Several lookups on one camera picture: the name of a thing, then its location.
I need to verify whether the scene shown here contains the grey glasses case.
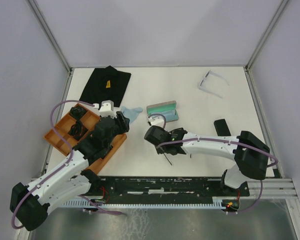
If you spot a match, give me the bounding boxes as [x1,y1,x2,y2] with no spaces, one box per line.
[146,100,179,122]

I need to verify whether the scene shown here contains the black sunglasses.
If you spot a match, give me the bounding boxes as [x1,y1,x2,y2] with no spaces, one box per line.
[155,145,192,166]

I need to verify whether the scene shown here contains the blue cleaning cloth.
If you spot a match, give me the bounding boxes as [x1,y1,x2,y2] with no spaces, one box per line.
[162,109,178,122]

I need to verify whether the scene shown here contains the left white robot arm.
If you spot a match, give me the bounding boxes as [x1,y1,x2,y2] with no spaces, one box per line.
[9,111,130,231]

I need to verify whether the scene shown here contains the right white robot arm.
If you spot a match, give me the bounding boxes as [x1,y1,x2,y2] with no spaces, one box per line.
[144,125,270,196]

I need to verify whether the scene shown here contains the lavender sunglasses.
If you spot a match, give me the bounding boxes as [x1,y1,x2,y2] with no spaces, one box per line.
[197,69,230,99]

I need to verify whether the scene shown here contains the crumpled blue cloth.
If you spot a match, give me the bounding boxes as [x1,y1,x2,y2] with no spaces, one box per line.
[120,106,143,125]

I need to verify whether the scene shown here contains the black item in tray middle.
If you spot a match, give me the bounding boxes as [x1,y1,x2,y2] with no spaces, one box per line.
[68,120,85,138]

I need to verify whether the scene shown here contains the black item in tray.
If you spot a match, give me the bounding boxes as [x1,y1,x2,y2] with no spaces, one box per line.
[70,105,87,120]
[68,120,85,138]

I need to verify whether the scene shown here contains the orange divided tray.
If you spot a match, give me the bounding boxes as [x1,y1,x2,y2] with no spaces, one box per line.
[44,103,127,174]

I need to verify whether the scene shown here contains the black item in tray rear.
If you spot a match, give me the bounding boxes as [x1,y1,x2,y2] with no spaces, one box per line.
[70,105,87,120]

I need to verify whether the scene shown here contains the black folded cloth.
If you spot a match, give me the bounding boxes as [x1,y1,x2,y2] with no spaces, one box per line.
[79,65,132,108]

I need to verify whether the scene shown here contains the black rectangular case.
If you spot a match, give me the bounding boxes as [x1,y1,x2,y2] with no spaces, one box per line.
[213,118,231,137]

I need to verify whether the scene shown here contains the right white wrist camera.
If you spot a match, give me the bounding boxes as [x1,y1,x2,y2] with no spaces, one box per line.
[147,115,166,128]

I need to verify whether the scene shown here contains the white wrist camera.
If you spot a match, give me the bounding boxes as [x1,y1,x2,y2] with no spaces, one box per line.
[147,115,166,128]
[93,100,116,118]

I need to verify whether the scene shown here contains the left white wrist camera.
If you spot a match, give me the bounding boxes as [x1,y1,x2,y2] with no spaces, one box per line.
[93,100,116,118]

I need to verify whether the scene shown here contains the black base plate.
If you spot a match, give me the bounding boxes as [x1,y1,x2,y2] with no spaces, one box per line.
[83,176,250,202]

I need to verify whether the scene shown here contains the white slotted cable duct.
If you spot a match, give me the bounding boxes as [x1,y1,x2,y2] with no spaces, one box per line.
[59,196,238,208]

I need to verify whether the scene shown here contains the left aluminium frame post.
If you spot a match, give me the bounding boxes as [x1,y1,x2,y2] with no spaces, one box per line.
[26,0,72,73]

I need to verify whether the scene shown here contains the aluminium frame post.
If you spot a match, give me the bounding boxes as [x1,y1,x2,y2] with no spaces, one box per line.
[26,0,72,73]
[245,0,291,71]

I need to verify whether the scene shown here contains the right aluminium frame post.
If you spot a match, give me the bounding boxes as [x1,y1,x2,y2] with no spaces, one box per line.
[245,0,291,71]

